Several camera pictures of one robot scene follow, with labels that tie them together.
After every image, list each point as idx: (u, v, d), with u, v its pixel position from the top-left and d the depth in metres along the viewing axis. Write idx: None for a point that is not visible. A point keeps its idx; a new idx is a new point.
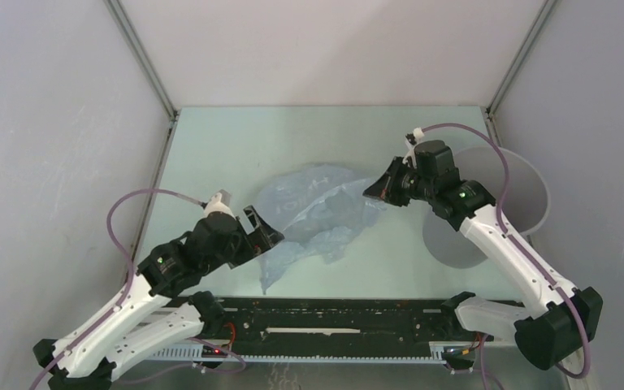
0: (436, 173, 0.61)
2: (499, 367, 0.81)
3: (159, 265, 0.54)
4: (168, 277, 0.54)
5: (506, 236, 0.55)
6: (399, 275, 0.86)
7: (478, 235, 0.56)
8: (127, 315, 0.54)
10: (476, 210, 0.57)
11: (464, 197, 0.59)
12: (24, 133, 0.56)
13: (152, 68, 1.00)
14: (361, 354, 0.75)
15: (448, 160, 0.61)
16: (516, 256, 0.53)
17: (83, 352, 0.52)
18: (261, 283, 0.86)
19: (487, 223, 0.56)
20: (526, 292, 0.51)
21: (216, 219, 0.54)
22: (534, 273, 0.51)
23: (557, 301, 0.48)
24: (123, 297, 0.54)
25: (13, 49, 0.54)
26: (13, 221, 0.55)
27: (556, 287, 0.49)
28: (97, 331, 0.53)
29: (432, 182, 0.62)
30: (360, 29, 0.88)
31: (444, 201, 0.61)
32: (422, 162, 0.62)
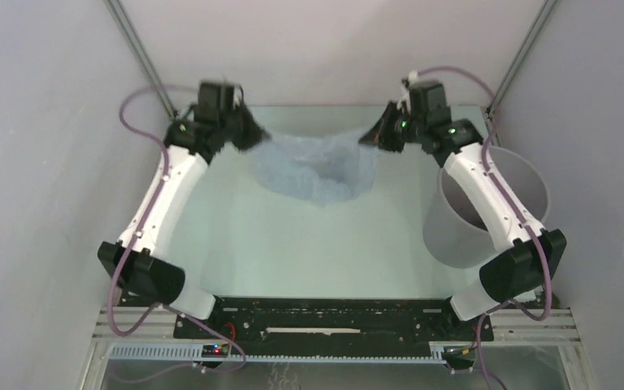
0: (429, 110, 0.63)
2: (499, 367, 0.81)
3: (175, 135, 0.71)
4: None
5: (487, 175, 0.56)
6: (399, 275, 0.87)
7: (460, 171, 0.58)
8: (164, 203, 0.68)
10: (461, 148, 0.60)
11: (453, 133, 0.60)
12: (24, 134, 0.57)
13: (153, 68, 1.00)
14: (361, 354, 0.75)
15: (439, 97, 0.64)
16: (491, 194, 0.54)
17: (153, 227, 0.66)
18: (288, 281, 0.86)
19: (469, 162, 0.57)
20: (498, 231, 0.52)
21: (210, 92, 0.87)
22: (507, 211, 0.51)
23: (524, 237, 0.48)
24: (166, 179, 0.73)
25: (15, 49, 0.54)
26: (14, 223, 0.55)
27: (524, 223, 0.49)
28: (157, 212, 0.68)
29: (424, 119, 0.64)
30: (360, 30, 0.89)
31: (432, 136, 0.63)
32: (415, 99, 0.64)
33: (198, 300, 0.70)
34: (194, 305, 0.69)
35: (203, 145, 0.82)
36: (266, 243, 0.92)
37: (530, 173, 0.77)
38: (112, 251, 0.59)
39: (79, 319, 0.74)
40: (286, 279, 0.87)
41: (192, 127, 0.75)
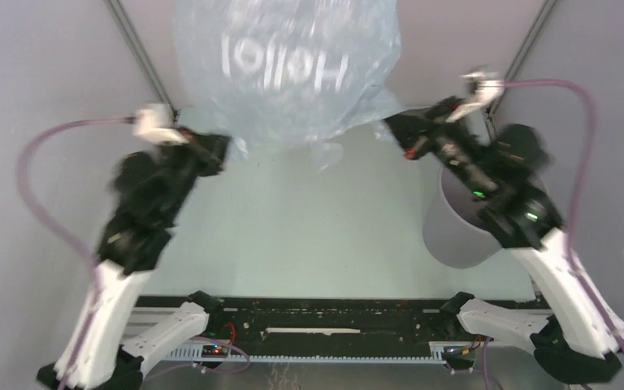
0: (512, 166, 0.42)
2: (500, 367, 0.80)
3: (116, 244, 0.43)
4: (135, 247, 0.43)
5: (574, 276, 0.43)
6: (400, 276, 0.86)
7: (537, 266, 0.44)
8: (110, 312, 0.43)
10: (544, 240, 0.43)
11: (537, 218, 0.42)
12: (29, 132, 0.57)
13: (153, 68, 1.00)
14: (361, 355, 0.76)
15: (536, 145, 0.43)
16: (576, 295, 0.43)
17: (87, 363, 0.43)
18: (288, 281, 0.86)
19: (555, 260, 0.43)
20: (575, 333, 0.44)
21: (158, 143, 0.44)
22: (595, 318, 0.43)
23: (613, 345, 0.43)
24: (97, 292, 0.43)
25: (22, 48, 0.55)
26: (18, 220, 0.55)
27: (613, 332, 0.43)
28: (91, 335, 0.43)
29: (502, 177, 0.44)
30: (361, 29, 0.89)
31: (517, 214, 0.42)
32: (482, 149, 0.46)
33: (183, 333, 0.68)
34: (176, 340, 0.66)
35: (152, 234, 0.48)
36: (266, 242, 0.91)
37: None
38: (49, 383, 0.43)
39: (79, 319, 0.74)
40: (285, 279, 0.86)
41: (135, 222, 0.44)
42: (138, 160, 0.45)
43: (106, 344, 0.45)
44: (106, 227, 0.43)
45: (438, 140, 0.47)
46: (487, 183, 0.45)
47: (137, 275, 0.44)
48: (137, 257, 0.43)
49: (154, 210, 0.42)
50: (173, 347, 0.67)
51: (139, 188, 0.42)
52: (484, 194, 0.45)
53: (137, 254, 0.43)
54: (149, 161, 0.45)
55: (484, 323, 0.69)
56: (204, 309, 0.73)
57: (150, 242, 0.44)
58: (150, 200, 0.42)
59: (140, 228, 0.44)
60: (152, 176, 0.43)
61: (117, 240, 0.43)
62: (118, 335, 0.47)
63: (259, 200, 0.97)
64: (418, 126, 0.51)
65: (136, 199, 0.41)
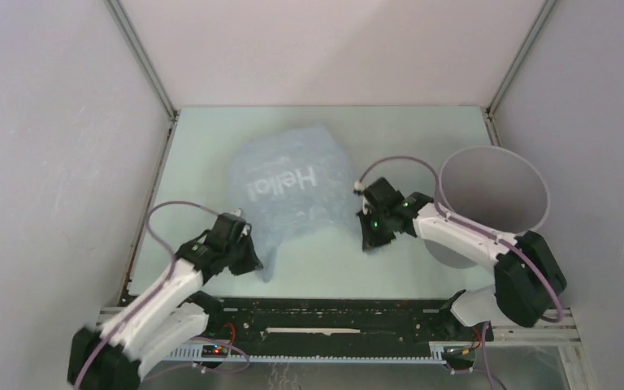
0: (380, 200, 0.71)
2: (500, 367, 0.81)
3: (195, 253, 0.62)
4: (206, 258, 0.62)
5: (448, 220, 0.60)
6: (399, 277, 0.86)
7: (430, 229, 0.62)
8: (175, 291, 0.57)
10: (418, 211, 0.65)
11: (407, 205, 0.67)
12: (24, 134, 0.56)
13: (152, 68, 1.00)
14: (360, 354, 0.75)
15: (384, 185, 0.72)
16: (460, 232, 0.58)
17: (137, 324, 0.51)
18: (287, 282, 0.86)
19: (432, 214, 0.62)
20: (477, 254, 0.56)
21: (231, 215, 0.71)
22: (478, 237, 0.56)
23: (504, 250, 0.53)
24: (167, 276, 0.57)
25: (15, 49, 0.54)
26: (13, 223, 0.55)
27: (499, 240, 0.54)
28: (149, 306, 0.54)
29: (379, 208, 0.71)
30: (361, 30, 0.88)
31: (395, 215, 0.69)
32: (368, 197, 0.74)
33: (185, 330, 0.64)
34: (179, 337, 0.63)
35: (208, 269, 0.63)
36: (266, 243, 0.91)
37: (531, 173, 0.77)
38: (88, 341, 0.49)
39: (79, 319, 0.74)
40: (285, 279, 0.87)
41: (210, 248, 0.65)
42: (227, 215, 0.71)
43: (154, 320, 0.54)
44: (187, 244, 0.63)
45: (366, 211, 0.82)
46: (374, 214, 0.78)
47: (197, 279, 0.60)
48: (206, 266, 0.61)
49: (224, 244, 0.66)
50: (174, 347, 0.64)
51: (221, 221, 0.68)
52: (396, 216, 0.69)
53: (208, 263, 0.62)
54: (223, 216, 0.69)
55: (474, 308, 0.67)
56: (204, 310, 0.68)
57: (216, 262, 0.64)
58: (225, 241, 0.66)
59: (211, 249, 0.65)
60: (231, 237, 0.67)
61: (195, 251, 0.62)
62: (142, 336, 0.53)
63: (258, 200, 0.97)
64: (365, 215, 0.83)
65: (221, 225, 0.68)
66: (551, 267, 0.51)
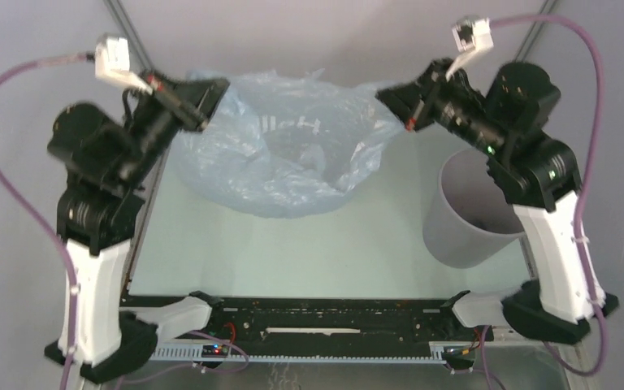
0: (526, 127, 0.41)
2: (500, 367, 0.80)
3: (75, 218, 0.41)
4: (95, 219, 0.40)
5: (574, 243, 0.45)
6: (399, 276, 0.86)
7: (541, 226, 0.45)
8: (93, 293, 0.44)
10: (558, 202, 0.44)
11: (553, 178, 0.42)
12: None
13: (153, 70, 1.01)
14: (361, 354, 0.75)
15: (549, 107, 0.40)
16: (571, 262, 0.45)
17: (87, 343, 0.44)
18: (288, 281, 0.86)
19: (562, 225, 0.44)
20: (552, 294, 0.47)
21: (82, 114, 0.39)
22: (580, 285, 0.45)
23: (587, 314, 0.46)
24: (72, 274, 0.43)
25: None
26: None
27: (593, 302, 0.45)
28: (83, 319, 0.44)
29: (520, 133, 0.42)
30: (360, 29, 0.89)
31: (517, 171, 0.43)
32: (504, 99, 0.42)
33: (193, 314, 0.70)
34: (190, 318, 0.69)
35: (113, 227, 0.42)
36: (266, 242, 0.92)
37: None
38: (58, 360, 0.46)
39: None
40: (285, 279, 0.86)
41: (94, 194, 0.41)
42: (80, 112, 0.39)
43: (107, 311, 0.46)
44: (65, 197, 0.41)
45: (437, 102, 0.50)
46: (497, 136, 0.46)
47: (106, 249, 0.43)
48: (104, 232, 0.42)
49: (112, 173, 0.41)
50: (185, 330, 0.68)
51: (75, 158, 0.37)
52: (497, 150, 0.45)
53: (101, 230, 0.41)
54: (98, 110, 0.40)
55: (474, 312, 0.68)
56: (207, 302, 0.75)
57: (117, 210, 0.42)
58: (101, 158, 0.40)
59: (103, 192, 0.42)
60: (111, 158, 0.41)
61: (75, 214, 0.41)
62: (114, 309, 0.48)
63: None
64: (413, 91, 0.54)
65: (91, 165, 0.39)
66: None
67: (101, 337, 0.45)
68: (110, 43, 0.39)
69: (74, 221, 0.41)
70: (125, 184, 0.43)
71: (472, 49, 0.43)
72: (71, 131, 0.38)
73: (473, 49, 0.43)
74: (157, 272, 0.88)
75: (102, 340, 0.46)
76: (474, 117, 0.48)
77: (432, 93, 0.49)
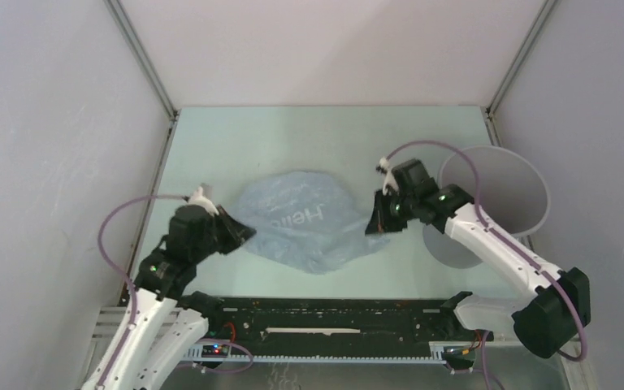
0: (413, 184, 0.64)
2: (499, 367, 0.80)
3: (154, 274, 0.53)
4: (171, 278, 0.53)
5: (487, 231, 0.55)
6: (399, 277, 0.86)
7: (462, 233, 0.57)
8: (145, 330, 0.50)
10: (457, 210, 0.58)
11: (444, 200, 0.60)
12: (23, 133, 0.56)
13: (152, 68, 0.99)
14: (361, 354, 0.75)
15: (420, 171, 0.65)
16: (494, 244, 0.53)
17: (117, 379, 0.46)
18: (288, 282, 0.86)
19: (469, 219, 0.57)
20: (514, 280, 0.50)
21: (188, 212, 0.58)
22: (519, 261, 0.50)
23: (544, 284, 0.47)
24: (133, 313, 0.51)
25: (15, 48, 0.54)
26: (15, 221, 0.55)
27: (541, 271, 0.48)
28: (125, 353, 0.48)
29: (411, 192, 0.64)
30: (361, 29, 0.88)
31: (426, 207, 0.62)
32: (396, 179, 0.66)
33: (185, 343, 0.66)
34: (183, 348, 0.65)
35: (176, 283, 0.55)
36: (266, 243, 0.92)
37: (532, 174, 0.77)
38: None
39: (80, 320, 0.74)
40: (285, 279, 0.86)
41: (172, 261, 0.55)
42: (193, 208, 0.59)
43: (136, 357, 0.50)
44: (151, 260, 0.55)
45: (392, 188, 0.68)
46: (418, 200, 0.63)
47: (168, 300, 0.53)
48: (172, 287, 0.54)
49: (188, 248, 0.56)
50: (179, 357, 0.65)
51: (185, 227, 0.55)
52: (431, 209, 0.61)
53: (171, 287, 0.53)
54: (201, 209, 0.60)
55: (478, 312, 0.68)
56: (202, 316, 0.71)
57: (183, 274, 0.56)
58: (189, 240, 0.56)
59: (178, 260, 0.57)
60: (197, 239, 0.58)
61: (155, 270, 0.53)
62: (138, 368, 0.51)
63: (260, 200, 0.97)
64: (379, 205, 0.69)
65: (188, 235, 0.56)
66: (582, 303, 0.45)
67: (126, 383, 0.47)
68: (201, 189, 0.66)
69: (152, 273, 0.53)
70: (192, 260, 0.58)
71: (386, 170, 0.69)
72: (187, 217, 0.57)
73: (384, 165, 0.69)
74: None
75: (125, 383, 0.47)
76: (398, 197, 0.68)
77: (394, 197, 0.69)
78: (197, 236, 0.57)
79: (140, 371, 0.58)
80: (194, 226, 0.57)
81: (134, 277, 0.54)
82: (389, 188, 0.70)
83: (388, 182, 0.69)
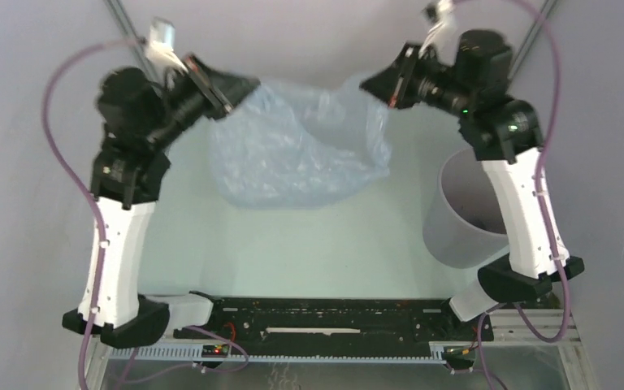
0: (487, 82, 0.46)
2: (500, 367, 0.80)
3: (111, 176, 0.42)
4: (132, 176, 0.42)
5: (535, 197, 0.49)
6: (399, 277, 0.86)
7: (506, 181, 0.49)
8: (121, 249, 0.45)
10: (517, 154, 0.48)
11: (514, 130, 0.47)
12: (23, 135, 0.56)
13: (151, 68, 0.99)
14: (361, 354, 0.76)
15: (503, 67, 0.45)
16: (532, 214, 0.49)
17: (110, 300, 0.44)
18: (288, 281, 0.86)
19: (522, 176, 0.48)
20: (522, 253, 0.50)
21: (127, 79, 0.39)
22: (543, 240, 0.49)
23: (549, 270, 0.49)
24: (101, 228, 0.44)
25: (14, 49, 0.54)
26: (14, 222, 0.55)
27: (555, 257, 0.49)
28: (110, 274, 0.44)
29: (475, 90, 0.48)
30: (359, 29, 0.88)
31: (479, 125, 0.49)
32: (465, 62, 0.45)
33: (197, 306, 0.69)
34: (195, 310, 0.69)
35: (142, 184, 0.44)
36: (266, 241, 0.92)
37: None
38: (77, 327, 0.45)
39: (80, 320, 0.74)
40: (285, 279, 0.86)
41: (129, 154, 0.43)
42: (127, 75, 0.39)
43: (128, 268, 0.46)
44: (102, 157, 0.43)
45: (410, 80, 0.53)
46: (467, 99, 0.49)
47: (140, 204, 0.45)
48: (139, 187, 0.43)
49: (140, 136, 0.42)
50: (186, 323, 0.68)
51: (124, 105, 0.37)
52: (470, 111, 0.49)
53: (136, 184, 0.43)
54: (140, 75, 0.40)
55: (467, 297, 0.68)
56: (208, 297, 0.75)
57: (149, 169, 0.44)
58: (140, 119, 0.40)
59: (135, 153, 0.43)
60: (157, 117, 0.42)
61: (110, 171, 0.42)
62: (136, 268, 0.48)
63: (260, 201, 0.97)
64: (391, 73, 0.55)
65: (132, 119, 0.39)
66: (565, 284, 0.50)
67: (123, 296, 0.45)
68: (164, 25, 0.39)
69: (108, 175, 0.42)
70: (154, 145, 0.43)
71: (443, 24, 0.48)
72: (121, 88, 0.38)
73: (439, 27, 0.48)
74: (157, 272, 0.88)
75: (123, 297, 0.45)
76: (446, 87, 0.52)
77: (409, 68, 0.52)
78: (149, 110, 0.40)
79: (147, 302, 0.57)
80: (148, 97, 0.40)
81: (90, 184, 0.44)
82: (429, 52, 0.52)
83: (432, 41, 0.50)
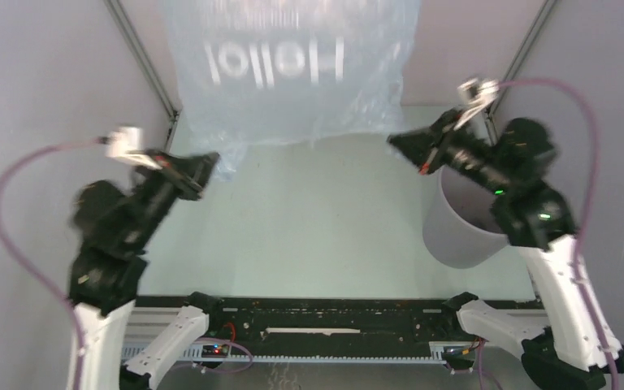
0: (529, 178, 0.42)
2: (500, 368, 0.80)
3: (87, 283, 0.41)
4: (109, 288, 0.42)
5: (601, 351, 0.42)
6: (399, 276, 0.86)
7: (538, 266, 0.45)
8: (101, 349, 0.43)
10: (552, 242, 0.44)
11: (547, 218, 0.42)
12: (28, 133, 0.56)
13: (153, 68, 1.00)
14: (360, 354, 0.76)
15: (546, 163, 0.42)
16: (575, 308, 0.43)
17: None
18: (289, 282, 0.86)
19: (559, 263, 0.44)
20: (565, 341, 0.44)
21: (92, 210, 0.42)
22: (589, 328, 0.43)
23: (600, 361, 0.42)
24: (80, 335, 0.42)
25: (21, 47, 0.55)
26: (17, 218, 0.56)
27: (605, 349, 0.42)
28: (91, 372, 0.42)
29: (515, 179, 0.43)
30: None
31: (514, 210, 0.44)
32: (506, 153, 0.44)
33: (188, 335, 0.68)
34: (186, 339, 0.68)
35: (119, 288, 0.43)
36: (268, 237, 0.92)
37: None
38: None
39: None
40: (284, 279, 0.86)
41: (102, 262, 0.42)
42: (101, 191, 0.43)
43: (108, 369, 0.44)
44: (76, 262, 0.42)
45: (448, 151, 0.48)
46: (505, 179, 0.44)
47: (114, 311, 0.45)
48: (114, 294, 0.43)
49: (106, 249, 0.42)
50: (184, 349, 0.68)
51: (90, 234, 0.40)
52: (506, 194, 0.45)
53: (114, 292, 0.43)
54: (113, 189, 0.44)
55: (483, 325, 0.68)
56: (203, 311, 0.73)
57: (124, 274, 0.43)
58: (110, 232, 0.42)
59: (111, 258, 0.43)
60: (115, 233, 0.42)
61: (87, 279, 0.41)
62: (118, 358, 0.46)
63: (260, 199, 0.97)
64: (425, 138, 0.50)
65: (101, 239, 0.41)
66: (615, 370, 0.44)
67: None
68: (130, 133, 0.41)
69: (83, 286, 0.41)
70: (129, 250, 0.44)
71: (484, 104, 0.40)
72: (88, 212, 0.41)
73: (478, 106, 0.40)
74: (158, 274, 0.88)
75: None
76: (486, 162, 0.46)
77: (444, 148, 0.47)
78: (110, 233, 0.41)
79: (143, 358, 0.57)
80: (126, 209, 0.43)
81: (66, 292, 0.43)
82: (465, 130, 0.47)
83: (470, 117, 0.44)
